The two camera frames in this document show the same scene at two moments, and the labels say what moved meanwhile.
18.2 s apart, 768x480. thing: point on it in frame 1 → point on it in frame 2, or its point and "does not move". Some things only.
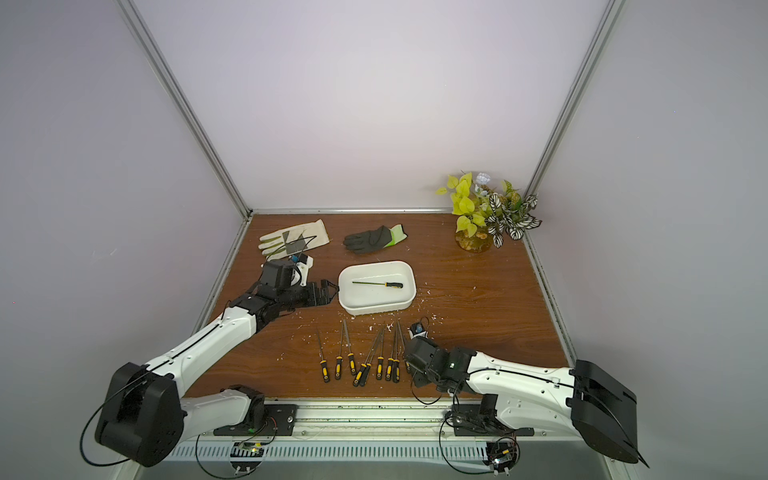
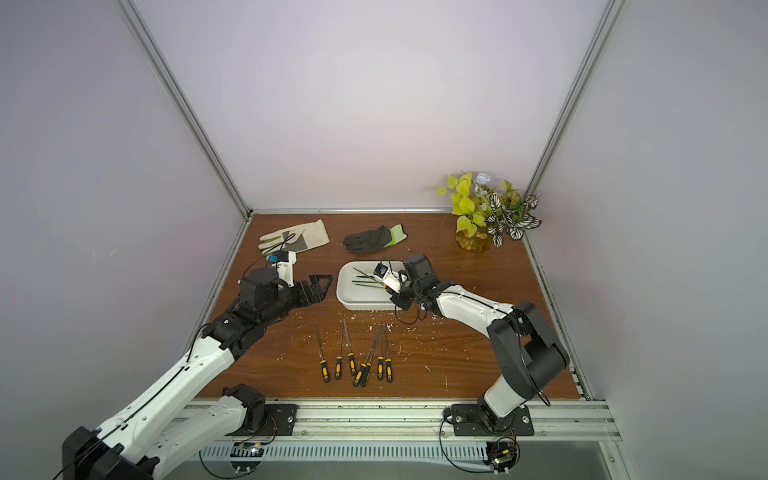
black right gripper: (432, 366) → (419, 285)
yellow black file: (380, 361) does not move
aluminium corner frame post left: (137, 22) does not move
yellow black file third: (351, 356) does not move
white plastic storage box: (377, 288) does not move
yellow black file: (386, 284) → (360, 271)
